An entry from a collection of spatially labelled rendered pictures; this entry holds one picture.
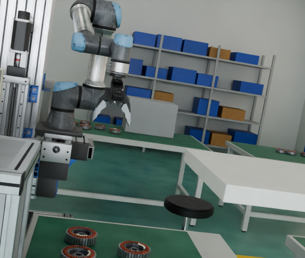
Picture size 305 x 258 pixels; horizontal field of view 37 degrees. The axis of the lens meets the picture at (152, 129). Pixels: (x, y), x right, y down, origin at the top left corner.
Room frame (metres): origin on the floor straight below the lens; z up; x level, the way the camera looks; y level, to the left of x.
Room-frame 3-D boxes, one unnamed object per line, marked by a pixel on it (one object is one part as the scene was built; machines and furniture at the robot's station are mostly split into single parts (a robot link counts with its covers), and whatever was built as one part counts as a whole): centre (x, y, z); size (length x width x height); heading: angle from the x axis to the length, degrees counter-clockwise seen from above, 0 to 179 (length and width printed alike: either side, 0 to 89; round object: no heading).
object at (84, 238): (1.54, 0.19, 0.77); 0.11 x 0.11 x 0.04
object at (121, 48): (1.79, 0.17, 1.45); 0.09 x 0.08 x 0.11; 19
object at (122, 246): (1.48, -0.01, 0.77); 0.11 x 0.11 x 0.04
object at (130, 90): (7.83, 0.36, 0.92); 0.42 x 0.42 x 0.29; 10
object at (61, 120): (2.22, 0.45, 1.09); 0.15 x 0.15 x 0.10
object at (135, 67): (7.81, 0.51, 1.41); 0.42 x 0.28 x 0.26; 11
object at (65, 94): (2.22, 0.45, 1.20); 0.13 x 0.12 x 0.14; 109
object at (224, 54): (8.05, -0.90, 1.87); 0.40 x 0.36 x 0.17; 8
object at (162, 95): (7.91, -0.06, 0.92); 0.40 x 0.36 x 0.28; 10
